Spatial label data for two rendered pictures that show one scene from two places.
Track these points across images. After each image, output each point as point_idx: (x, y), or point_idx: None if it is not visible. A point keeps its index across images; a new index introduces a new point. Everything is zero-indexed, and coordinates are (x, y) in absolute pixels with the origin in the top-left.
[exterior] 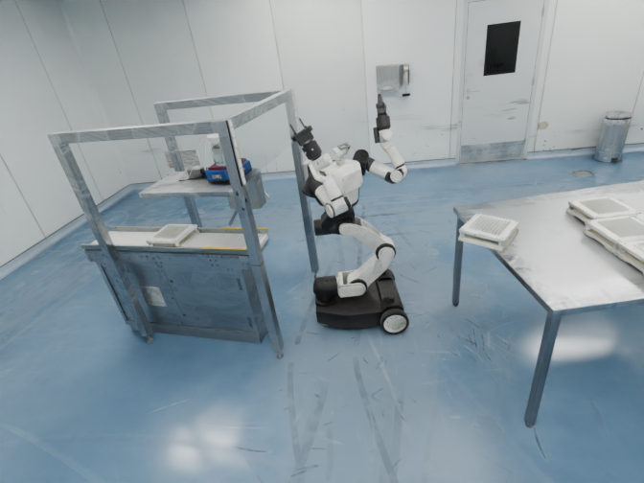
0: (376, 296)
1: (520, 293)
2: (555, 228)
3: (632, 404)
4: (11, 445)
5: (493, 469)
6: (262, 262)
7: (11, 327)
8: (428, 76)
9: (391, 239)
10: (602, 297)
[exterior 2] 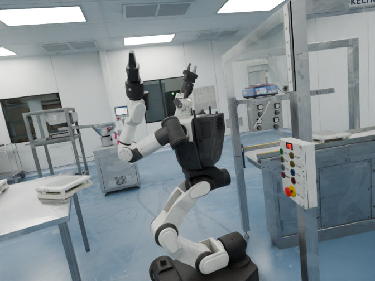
0: (183, 275)
1: None
2: (0, 208)
3: (17, 278)
4: None
5: (115, 231)
6: (234, 155)
7: None
8: None
9: (155, 233)
10: (45, 177)
